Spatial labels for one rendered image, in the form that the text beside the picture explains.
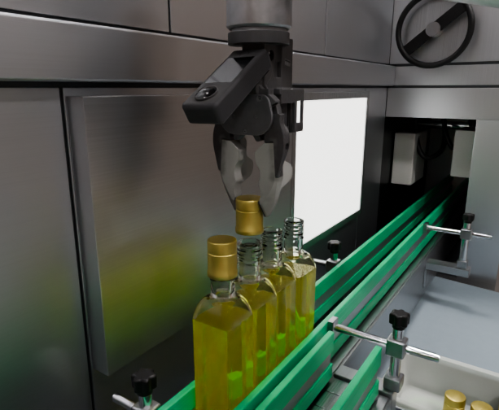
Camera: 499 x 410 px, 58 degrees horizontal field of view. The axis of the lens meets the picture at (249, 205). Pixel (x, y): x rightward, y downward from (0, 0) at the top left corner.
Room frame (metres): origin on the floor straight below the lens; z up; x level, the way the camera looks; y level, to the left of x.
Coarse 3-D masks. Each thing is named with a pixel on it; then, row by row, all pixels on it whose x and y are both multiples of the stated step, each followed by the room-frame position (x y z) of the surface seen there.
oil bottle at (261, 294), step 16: (240, 288) 0.51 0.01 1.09; (256, 288) 0.51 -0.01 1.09; (272, 288) 0.53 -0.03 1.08; (256, 304) 0.50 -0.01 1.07; (272, 304) 0.52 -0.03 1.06; (256, 320) 0.49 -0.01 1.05; (272, 320) 0.52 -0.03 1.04; (256, 336) 0.49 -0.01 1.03; (272, 336) 0.52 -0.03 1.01; (256, 352) 0.49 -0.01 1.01; (272, 352) 0.52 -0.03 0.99; (256, 368) 0.49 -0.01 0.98; (272, 368) 0.53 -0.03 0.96; (256, 384) 0.49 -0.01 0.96
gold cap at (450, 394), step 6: (450, 390) 0.67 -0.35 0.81; (456, 390) 0.67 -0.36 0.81; (444, 396) 0.67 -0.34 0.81; (450, 396) 0.66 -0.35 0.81; (456, 396) 0.66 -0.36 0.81; (462, 396) 0.66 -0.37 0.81; (444, 402) 0.66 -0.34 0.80; (450, 402) 0.65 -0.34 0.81; (456, 402) 0.65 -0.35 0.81; (462, 402) 0.65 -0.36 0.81; (444, 408) 0.66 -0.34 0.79; (450, 408) 0.65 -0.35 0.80; (456, 408) 0.65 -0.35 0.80; (462, 408) 0.65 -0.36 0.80
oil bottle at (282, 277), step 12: (264, 276) 0.56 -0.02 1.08; (276, 276) 0.55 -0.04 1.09; (288, 276) 0.57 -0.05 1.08; (276, 288) 0.54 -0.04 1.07; (288, 288) 0.56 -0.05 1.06; (288, 300) 0.56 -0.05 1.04; (288, 312) 0.56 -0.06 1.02; (288, 324) 0.57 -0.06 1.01; (276, 336) 0.54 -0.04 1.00; (288, 336) 0.57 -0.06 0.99; (276, 348) 0.54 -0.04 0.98; (288, 348) 0.57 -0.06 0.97; (276, 360) 0.54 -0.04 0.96
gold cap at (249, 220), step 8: (240, 200) 0.52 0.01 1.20; (248, 200) 0.52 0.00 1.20; (256, 200) 0.52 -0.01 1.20; (240, 208) 0.52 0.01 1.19; (248, 208) 0.51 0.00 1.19; (256, 208) 0.52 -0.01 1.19; (240, 216) 0.52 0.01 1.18; (248, 216) 0.51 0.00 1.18; (256, 216) 0.52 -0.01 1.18; (240, 224) 0.52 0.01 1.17; (248, 224) 0.51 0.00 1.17; (256, 224) 0.52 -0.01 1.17; (240, 232) 0.52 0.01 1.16; (248, 232) 0.51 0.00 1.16; (256, 232) 0.52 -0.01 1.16
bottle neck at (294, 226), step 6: (288, 222) 0.62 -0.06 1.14; (294, 222) 0.61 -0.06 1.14; (300, 222) 0.62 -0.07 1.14; (288, 228) 0.61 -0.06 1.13; (294, 228) 0.61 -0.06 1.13; (300, 228) 0.61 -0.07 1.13; (288, 234) 0.61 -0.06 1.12; (294, 234) 0.61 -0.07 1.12; (300, 234) 0.61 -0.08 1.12; (288, 240) 0.61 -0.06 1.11; (294, 240) 0.61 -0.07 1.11; (300, 240) 0.62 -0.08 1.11; (288, 246) 0.61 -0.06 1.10; (294, 246) 0.61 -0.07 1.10; (300, 246) 0.62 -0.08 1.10; (288, 252) 0.61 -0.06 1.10; (294, 252) 0.61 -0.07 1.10; (300, 252) 0.62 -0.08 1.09
